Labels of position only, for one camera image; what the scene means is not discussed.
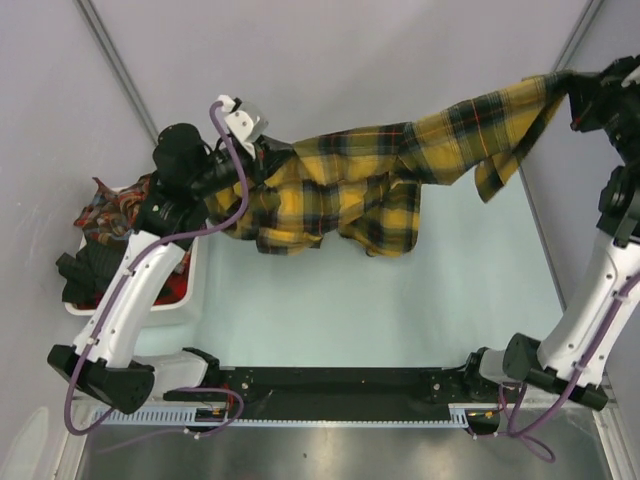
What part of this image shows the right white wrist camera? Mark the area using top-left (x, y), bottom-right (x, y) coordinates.
top-left (621, 66), bottom-right (640, 88)

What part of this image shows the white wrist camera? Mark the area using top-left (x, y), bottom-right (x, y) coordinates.
top-left (209, 95), bottom-right (269, 157)
top-left (621, 66), bottom-right (640, 88)

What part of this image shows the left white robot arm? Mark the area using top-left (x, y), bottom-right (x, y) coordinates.
top-left (47, 123), bottom-right (295, 414)

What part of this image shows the red black plaid shirt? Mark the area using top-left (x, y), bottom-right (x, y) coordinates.
top-left (154, 252), bottom-right (191, 306)

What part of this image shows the dark striped shirt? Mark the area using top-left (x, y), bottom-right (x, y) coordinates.
top-left (55, 240), bottom-right (124, 310)

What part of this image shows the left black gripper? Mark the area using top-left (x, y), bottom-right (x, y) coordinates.
top-left (190, 134), bottom-right (297, 199)

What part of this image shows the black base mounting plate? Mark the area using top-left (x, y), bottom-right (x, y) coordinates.
top-left (163, 364), bottom-right (501, 424)

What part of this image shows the white slotted cable duct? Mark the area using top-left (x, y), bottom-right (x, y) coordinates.
top-left (89, 403), bottom-right (474, 429)

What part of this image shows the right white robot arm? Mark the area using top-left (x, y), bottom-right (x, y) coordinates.
top-left (461, 57), bottom-right (639, 411)

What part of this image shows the red blue plaid shirt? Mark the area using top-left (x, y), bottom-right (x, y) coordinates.
top-left (73, 174), bottom-right (151, 250)

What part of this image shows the aluminium frame post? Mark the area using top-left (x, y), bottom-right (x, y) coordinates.
top-left (73, 0), bottom-right (159, 145)
top-left (519, 0), bottom-right (605, 187)

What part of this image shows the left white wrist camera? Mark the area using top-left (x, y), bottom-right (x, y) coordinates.
top-left (209, 95), bottom-right (269, 157)

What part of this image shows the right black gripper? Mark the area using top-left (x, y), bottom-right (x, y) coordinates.
top-left (566, 55), bottom-right (640, 167)

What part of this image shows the yellow plaid shirt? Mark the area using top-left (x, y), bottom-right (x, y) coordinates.
top-left (227, 71), bottom-right (574, 257)

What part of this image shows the right aluminium frame post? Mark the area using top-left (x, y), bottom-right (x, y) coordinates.
top-left (519, 0), bottom-right (605, 187)

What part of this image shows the white laundry basket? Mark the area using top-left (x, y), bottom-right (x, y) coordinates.
top-left (63, 184), bottom-right (206, 329)

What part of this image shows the left aluminium frame post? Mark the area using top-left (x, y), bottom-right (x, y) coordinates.
top-left (73, 0), bottom-right (159, 145)

